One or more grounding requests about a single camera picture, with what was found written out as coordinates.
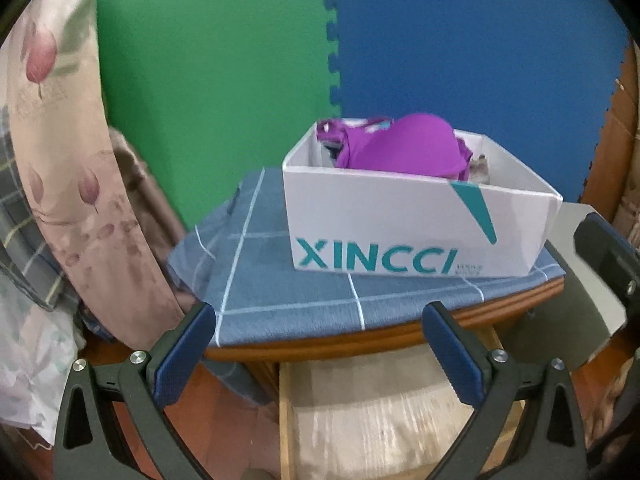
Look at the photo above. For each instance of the green foam mat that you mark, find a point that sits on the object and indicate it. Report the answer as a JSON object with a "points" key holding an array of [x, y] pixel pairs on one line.
{"points": [[210, 85]]}

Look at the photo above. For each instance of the wooden nightstand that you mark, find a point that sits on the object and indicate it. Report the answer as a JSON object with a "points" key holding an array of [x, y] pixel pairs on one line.
{"points": [[350, 347]]}

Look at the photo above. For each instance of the grey board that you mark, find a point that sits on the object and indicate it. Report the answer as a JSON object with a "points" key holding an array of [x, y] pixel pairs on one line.
{"points": [[565, 320]]}

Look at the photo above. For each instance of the white shoe box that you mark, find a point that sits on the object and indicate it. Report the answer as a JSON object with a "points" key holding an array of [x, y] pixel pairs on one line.
{"points": [[390, 210]]}

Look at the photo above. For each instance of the pink floral curtain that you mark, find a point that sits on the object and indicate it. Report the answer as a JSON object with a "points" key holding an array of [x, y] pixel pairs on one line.
{"points": [[60, 135]]}

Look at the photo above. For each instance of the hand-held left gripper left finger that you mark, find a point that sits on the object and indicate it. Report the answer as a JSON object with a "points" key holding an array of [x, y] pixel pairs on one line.
{"points": [[185, 355]]}

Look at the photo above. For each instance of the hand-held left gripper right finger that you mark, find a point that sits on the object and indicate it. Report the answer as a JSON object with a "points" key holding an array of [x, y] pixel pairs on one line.
{"points": [[452, 355]]}

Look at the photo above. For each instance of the blue foam mat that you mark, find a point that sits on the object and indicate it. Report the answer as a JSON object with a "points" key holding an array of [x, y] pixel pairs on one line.
{"points": [[475, 50]]}

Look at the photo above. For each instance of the blue checked cloth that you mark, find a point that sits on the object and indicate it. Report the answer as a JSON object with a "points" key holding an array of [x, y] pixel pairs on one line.
{"points": [[280, 280]]}

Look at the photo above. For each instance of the purple bra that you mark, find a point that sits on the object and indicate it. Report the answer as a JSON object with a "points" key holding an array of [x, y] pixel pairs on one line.
{"points": [[410, 145]]}

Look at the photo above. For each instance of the brown satin cloth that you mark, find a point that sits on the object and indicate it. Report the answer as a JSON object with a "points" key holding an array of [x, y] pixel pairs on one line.
{"points": [[145, 195]]}

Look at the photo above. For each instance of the white floral cloth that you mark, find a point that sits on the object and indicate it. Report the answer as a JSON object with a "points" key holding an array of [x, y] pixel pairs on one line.
{"points": [[30, 360]]}

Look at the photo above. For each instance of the person's leg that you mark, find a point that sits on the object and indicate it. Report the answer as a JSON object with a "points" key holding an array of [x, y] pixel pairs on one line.
{"points": [[605, 400]]}

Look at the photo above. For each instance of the cardboard box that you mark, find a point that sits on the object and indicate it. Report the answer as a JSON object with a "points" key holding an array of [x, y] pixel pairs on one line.
{"points": [[615, 135]]}

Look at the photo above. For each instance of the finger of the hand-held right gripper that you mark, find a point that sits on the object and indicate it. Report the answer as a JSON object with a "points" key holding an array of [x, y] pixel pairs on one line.
{"points": [[607, 255]]}

